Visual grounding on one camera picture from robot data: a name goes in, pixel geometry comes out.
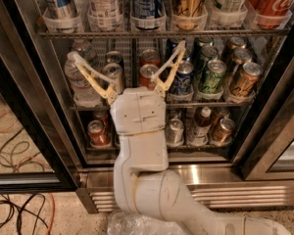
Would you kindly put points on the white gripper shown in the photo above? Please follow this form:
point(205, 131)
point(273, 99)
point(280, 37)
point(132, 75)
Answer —
point(137, 111)

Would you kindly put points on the white label plastic bottle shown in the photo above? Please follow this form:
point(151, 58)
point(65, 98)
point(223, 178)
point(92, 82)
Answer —
point(108, 13)

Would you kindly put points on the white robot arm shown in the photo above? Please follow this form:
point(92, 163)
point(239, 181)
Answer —
point(143, 182)

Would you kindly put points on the front clear water bottle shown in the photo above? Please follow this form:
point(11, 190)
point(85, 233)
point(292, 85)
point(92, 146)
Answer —
point(83, 93)

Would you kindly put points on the clear water bottle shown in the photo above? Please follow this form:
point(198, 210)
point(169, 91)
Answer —
point(83, 93)
point(86, 50)

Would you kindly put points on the rear clear water bottle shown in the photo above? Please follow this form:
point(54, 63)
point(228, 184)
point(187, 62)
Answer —
point(86, 50)

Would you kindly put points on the bottom brown drink bottle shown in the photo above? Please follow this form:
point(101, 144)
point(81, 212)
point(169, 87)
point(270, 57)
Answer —
point(197, 132)

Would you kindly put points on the red cola bottle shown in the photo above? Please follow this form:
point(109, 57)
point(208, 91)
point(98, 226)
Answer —
point(270, 13)

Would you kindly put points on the front orange soda can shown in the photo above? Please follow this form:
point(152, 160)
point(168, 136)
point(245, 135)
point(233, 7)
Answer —
point(144, 76)

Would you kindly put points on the orange soda can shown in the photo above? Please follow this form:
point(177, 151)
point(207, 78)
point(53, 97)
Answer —
point(144, 76)
point(150, 56)

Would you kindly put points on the rear silver blue can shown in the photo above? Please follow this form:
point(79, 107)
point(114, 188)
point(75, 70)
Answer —
point(114, 57)

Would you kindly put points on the rear orange soda can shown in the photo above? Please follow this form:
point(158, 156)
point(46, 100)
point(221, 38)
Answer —
point(150, 56)

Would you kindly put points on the bottom rear red can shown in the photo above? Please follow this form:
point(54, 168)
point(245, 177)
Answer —
point(101, 115)

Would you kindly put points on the red can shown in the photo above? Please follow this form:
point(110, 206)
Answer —
point(101, 115)
point(98, 134)

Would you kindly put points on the front blue soda can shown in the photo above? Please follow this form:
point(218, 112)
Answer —
point(183, 79)

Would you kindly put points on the blue soda can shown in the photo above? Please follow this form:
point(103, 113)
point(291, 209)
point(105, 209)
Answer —
point(170, 45)
point(186, 57)
point(183, 79)

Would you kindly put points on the rear blue soda can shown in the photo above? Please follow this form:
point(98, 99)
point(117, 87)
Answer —
point(170, 45)

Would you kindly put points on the bottom front red can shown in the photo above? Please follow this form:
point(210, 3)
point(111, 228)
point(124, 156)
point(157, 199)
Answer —
point(98, 134)

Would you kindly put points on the middle blue soda can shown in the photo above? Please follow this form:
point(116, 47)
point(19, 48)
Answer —
point(186, 57)

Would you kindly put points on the bottom silver can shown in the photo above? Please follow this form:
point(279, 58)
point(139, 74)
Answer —
point(174, 132)

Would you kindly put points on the rear green soda can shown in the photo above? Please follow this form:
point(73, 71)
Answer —
point(199, 42)

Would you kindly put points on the green soda can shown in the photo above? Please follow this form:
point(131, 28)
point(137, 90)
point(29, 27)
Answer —
point(212, 77)
point(206, 54)
point(199, 42)

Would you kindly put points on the blue tall can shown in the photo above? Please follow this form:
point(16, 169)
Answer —
point(147, 13)

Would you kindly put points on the front green soda can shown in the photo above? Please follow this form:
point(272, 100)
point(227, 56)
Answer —
point(212, 77)

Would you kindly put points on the middle green soda can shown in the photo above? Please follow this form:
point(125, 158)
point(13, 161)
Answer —
point(206, 54)

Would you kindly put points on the gold tall can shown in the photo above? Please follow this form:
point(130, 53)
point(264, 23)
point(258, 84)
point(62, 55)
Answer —
point(187, 13)

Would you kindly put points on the bottom bronze can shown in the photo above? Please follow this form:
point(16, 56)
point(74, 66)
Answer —
point(223, 131)

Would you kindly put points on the rear gold soda can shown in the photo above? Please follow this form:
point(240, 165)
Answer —
point(232, 43)

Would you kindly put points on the gold soda can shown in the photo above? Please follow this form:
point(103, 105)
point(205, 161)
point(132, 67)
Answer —
point(237, 58)
point(232, 43)
point(245, 79)

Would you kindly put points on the middle gold soda can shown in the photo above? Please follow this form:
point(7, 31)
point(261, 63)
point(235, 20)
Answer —
point(237, 58)

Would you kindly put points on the front gold soda can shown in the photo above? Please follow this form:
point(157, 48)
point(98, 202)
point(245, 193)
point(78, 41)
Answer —
point(245, 79)

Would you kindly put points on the clear plastic bag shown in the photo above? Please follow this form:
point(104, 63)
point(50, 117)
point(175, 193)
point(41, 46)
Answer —
point(122, 223)

